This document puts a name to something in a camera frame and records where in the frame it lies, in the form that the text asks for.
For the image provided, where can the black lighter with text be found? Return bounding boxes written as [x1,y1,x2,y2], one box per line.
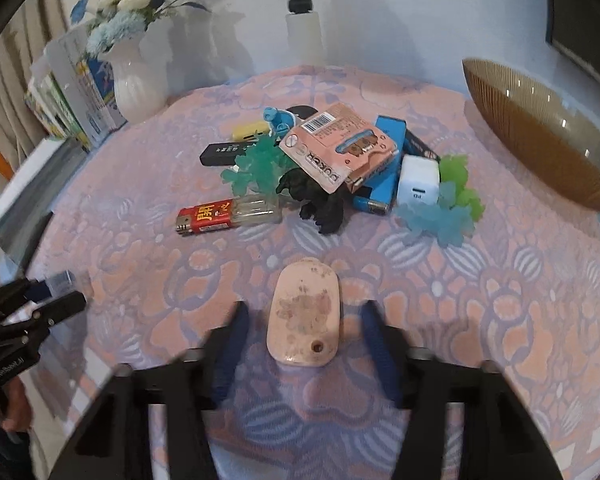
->
[199,142,250,167]

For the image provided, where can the yellow small box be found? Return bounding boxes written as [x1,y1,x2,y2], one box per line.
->
[232,120,271,142]

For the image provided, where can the pink Durex box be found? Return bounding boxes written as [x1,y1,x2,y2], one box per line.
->
[279,103,399,194]

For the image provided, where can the white charger cube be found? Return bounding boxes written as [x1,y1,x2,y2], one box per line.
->
[396,155,440,206]

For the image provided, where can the light blue jelly toy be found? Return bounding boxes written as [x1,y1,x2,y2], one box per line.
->
[394,181,475,247]

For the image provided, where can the pink floral oval case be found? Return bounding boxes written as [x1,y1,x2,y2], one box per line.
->
[266,258,341,367]

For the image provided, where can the blue white artificial flowers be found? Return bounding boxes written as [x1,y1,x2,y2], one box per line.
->
[70,0,209,58]

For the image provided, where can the amber ribbed glass bowl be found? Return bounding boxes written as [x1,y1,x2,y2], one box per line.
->
[462,58,600,211]

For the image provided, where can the blue rectangular box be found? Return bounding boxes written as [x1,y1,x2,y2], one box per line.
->
[352,115,406,216]

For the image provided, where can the pink patterned table cloth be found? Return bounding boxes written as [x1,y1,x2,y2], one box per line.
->
[32,68,600,479]

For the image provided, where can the black rectangular box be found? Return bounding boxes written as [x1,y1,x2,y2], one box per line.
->
[403,129,440,162]

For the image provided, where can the green jelly toy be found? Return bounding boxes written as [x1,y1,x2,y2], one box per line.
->
[439,155,486,222]

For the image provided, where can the blue small toy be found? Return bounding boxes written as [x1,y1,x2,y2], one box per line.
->
[263,106,297,139]

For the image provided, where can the red transparent lighter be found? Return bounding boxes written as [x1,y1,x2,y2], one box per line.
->
[175,194,283,236]

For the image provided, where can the white lamp pole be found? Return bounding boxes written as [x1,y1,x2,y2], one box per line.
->
[286,0,325,66]

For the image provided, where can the teal jelly toy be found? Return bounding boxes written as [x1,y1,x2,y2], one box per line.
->
[221,136,297,196]

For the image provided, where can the black toy figure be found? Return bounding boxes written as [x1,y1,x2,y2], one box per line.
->
[276,168,352,235]

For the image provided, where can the person left hand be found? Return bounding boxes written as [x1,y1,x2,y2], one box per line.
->
[0,377,33,432]

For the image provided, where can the stack of books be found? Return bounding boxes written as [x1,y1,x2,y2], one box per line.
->
[0,26,125,252]

